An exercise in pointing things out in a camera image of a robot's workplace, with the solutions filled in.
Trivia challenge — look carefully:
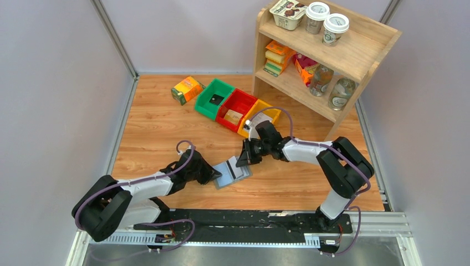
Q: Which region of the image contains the white lidded cup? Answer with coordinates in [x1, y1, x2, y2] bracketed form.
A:
[305, 2, 330, 35]
[322, 13, 350, 47]

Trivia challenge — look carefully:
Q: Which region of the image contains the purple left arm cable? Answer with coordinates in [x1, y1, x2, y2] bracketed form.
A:
[74, 140, 196, 254]

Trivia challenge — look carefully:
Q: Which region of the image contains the red plastic bin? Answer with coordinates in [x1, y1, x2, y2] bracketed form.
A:
[216, 89, 258, 132]

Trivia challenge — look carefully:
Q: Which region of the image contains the stacked sponge pack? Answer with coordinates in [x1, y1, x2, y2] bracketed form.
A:
[263, 40, 296, 77]

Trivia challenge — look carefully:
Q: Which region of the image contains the right white lidded cup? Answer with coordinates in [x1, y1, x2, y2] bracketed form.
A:
[322, 13, 350, 47]

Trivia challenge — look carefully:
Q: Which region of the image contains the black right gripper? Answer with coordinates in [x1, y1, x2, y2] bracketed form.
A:
[236, 137, 271, 167]

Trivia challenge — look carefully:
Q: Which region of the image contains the red orange snack bag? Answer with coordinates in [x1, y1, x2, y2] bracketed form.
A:
[292, 53, 320, 88]

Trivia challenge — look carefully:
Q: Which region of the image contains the left white lidded cup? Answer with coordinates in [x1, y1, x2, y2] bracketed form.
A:
[305, 2, 330, 35]

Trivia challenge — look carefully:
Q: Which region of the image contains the green plastic bin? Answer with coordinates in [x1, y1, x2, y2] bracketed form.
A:
[195, 79, 235, 121]

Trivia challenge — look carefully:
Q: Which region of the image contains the yellow plastic bin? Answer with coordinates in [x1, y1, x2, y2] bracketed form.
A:
[237, 99, 281, 138]

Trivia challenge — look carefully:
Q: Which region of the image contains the wooden shelf unit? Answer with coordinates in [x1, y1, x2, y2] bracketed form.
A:
[252, 0, 403, 142]

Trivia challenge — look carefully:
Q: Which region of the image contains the white VIP card in bin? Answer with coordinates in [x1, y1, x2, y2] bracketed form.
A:
[251, 112, 273, 128]

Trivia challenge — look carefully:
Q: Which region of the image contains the clear glass bottle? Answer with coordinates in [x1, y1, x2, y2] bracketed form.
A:
[309, 64, 334, 96]
[328, 77, 356, 110]

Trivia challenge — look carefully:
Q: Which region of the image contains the right clear glass bottle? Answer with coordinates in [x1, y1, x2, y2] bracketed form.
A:
[328, 77, 356, 110]

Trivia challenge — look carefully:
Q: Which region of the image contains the orange green sponge box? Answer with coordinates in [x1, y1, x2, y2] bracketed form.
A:
[171, 76, 206, 105]

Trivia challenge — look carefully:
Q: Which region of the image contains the gold credit card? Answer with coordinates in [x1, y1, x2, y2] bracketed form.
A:
[224, 109, 243, 125]

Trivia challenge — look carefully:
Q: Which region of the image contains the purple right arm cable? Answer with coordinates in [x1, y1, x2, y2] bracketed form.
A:
[248, 107, 372, 257]

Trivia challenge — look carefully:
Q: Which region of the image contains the black credit card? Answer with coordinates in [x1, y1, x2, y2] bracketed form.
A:
[209, 94, 224, 106]

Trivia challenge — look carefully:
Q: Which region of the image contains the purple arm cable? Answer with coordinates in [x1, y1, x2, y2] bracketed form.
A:
[248, 107, 372, 257]
[74, 140, 196, 254]

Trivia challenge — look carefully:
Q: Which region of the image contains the white magnetic stripe card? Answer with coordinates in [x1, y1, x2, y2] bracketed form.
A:
[227, 156, 252, 182]

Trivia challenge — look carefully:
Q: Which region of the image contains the aluminium rail frame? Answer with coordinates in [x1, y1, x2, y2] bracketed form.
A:
[66, 211, 423, 266]

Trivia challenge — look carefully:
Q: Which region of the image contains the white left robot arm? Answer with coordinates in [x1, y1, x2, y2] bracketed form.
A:
[71, 149, 222, 242]

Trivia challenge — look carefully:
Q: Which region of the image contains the left clear glass bottle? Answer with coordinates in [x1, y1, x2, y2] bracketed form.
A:
[309, 64, 334, 96]

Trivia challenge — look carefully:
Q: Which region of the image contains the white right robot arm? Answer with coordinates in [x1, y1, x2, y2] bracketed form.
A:
[236, 120, 374, 232]

